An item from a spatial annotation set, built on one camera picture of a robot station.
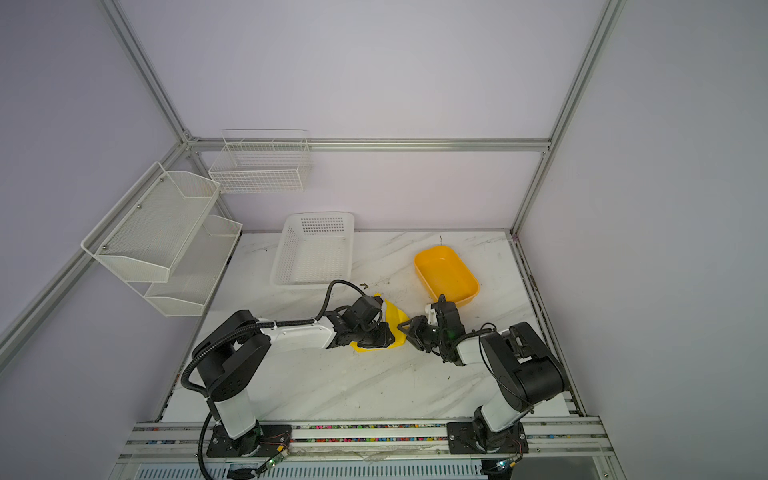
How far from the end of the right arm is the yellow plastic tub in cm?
16

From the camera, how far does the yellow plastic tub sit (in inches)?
39.5

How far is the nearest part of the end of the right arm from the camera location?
2.40 feet
